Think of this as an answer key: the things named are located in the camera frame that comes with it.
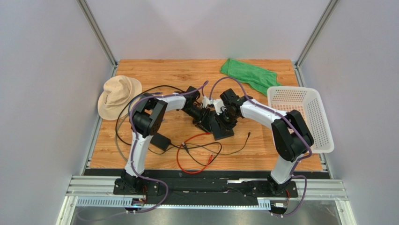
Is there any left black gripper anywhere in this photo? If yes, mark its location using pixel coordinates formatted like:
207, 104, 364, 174
183, 105, 212, 135

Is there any red ethernet cable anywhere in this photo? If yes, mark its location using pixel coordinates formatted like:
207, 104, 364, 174
176, 132, 214, 174

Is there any black network switch box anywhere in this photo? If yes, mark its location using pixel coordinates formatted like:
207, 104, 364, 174
209, 112, 234, 141

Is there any thin black adapter cable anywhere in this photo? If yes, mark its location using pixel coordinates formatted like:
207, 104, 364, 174
180, 130, 252, 156

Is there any black power cord with plug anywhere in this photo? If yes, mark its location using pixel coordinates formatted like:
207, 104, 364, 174
148, 140, 222, 166

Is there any black ethernet cable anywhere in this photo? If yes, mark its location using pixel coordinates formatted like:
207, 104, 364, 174
115, 84, 185, 147

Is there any blue ethernet cable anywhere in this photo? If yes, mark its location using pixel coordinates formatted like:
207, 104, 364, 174
127, 91, 163, 119

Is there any grey ethernet cable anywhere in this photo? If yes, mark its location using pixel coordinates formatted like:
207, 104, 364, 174
114, 113, 130, 163

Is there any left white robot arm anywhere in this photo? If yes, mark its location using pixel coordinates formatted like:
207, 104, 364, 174
115, 85, 205, 193

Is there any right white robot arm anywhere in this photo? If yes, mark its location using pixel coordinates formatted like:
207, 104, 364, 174
212, 89, 314, 195

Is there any green cloth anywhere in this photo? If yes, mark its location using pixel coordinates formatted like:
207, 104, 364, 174
220, 59, 282, 96

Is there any black power adapter brick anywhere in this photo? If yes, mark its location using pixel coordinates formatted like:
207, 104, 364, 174
150, 133, 171, 151

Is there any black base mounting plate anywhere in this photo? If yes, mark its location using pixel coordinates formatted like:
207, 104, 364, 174
83, 169, 331, 207

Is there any white plastic basket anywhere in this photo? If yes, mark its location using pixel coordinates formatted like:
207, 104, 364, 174
267, 86, 334, 154

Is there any beige bucket hat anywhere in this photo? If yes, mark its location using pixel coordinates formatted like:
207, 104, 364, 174
97, 75, 142, 120

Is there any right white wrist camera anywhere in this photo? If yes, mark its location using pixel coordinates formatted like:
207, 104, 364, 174
212, 99, 225, 115

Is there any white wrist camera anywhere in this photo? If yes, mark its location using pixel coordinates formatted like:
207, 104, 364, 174
201, 96, 213, 108
212, 99, 225, 115

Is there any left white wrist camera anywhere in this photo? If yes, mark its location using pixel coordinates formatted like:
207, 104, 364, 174
201, 96, 213, 108

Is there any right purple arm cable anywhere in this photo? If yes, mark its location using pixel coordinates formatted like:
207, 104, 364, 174
208, 76, 313, 218

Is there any aluminium frame rail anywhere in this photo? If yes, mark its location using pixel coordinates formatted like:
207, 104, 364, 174
57, 176, 356, 225

